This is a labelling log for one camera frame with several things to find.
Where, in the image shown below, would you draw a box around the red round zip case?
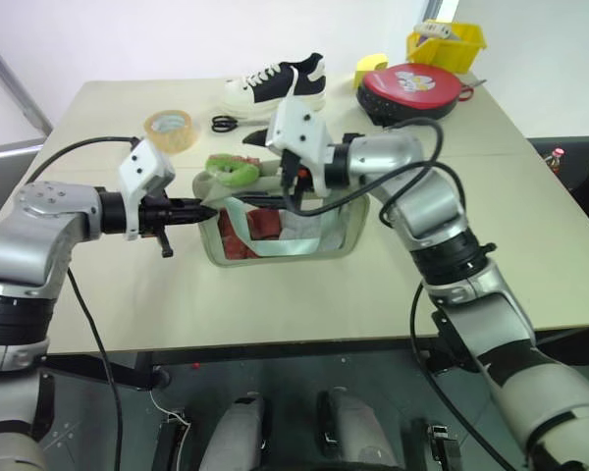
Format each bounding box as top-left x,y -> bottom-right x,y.
354,63 -> 465,127

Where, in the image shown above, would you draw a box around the grey white cloth in pouch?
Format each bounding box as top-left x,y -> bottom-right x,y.
278,209 -> 348,252

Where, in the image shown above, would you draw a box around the green plush keychain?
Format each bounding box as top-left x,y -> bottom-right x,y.
203,152 -> 262,187

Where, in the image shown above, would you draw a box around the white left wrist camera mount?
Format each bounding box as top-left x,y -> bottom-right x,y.
118,138 -> 176,242

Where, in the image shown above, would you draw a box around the grey rounded leg cover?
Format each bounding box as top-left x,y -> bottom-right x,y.
315,386 -> 407,471
209,392 -> 272,471

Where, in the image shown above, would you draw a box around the black scissors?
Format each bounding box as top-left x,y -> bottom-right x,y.
210,114 -> 240,134

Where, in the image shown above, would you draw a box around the yellow plastic bin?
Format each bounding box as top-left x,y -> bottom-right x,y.
404,21 -> 488,76

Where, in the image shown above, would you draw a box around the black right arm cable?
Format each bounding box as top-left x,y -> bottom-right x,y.
278,117 -> 521,471

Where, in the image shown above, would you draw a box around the black and white sneaker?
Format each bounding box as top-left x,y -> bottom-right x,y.
223,52 -> 329,120

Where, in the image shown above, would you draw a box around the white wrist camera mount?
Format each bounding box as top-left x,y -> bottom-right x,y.
118,138 -> 176,242
265,94 -> 338,198

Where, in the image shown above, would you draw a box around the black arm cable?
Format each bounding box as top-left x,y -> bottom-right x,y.
27,136 -> 132,471
278,117 -> 521,471

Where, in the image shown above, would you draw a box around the white item in bin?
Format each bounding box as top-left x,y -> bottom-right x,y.
418,19 -> 456,41

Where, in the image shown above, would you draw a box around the red capped bottle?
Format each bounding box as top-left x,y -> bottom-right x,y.
544,146 -> 568,174

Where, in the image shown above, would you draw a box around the clear packing tape roll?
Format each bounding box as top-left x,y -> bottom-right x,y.
142,109 -> 199,156

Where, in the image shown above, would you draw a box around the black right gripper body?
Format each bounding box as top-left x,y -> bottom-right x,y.
279,151 -> 326,199

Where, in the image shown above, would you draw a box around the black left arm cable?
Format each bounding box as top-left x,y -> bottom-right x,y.
27,136 -> 132,471

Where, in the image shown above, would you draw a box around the small yellow box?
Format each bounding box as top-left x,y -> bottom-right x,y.
353,53 -> 391,90

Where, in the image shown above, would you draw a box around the thin white wire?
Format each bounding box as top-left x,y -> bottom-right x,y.
148,390 -> 188,426

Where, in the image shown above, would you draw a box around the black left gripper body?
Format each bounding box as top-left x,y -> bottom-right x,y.
136,193 -> 177,259

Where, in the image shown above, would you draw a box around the red cloth in pouch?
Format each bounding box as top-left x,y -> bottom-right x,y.
217,208 -> 284,262

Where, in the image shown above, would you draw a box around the black table frame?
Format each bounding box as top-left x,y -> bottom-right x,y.
42,336 -> 453,392

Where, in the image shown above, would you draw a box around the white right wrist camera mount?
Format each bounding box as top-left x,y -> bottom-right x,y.
265,94 -> 338,198

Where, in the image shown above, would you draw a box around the red handled small scissors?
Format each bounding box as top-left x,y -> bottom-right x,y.
455,77 -> 489,104

